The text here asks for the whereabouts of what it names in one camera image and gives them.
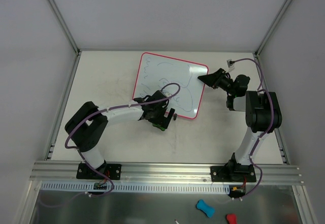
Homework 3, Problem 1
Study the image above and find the green whiteboard eraser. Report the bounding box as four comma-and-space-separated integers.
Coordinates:
152, 123, 166, 131

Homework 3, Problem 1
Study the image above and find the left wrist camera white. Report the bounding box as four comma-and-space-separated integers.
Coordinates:
160, 90, 173, 99

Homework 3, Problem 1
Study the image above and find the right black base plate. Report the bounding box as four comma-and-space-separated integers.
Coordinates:
210, 165, 256, 183

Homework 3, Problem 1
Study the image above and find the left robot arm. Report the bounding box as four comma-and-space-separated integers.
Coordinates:
64, 90, 175, 180

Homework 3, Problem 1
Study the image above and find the pink framed whiteboard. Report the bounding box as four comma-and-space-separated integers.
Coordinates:
133, 52, 209, 119

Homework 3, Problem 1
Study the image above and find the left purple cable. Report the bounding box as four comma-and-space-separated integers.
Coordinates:
64, 83, 181, 197

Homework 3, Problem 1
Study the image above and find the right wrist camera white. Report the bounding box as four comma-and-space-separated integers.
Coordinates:
226, 59, 235, 73

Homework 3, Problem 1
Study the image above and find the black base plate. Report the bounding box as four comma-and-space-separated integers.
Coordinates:
76, 162, 122, 180
210, 165, 256, 183

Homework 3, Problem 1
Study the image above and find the white slotted cable duct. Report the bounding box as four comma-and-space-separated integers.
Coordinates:
40, 181, 230, 195

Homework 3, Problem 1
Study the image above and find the red eraser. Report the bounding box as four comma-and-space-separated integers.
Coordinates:
226, 214, 237, 224

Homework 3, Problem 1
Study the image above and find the blue eraser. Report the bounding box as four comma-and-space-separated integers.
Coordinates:
196, 199, 215, 218

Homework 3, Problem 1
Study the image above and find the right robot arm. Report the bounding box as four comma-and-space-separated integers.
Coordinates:
198, 69, 282, 182

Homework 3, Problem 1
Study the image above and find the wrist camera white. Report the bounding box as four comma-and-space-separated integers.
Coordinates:
226, 59, 235, 73
160, 90, 173, 99

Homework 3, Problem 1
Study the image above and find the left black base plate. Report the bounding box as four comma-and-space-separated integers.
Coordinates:
76, 162, 122, 180

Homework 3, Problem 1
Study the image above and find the aluminium rail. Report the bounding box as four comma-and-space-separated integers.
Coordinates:
29, 161, 305, 185

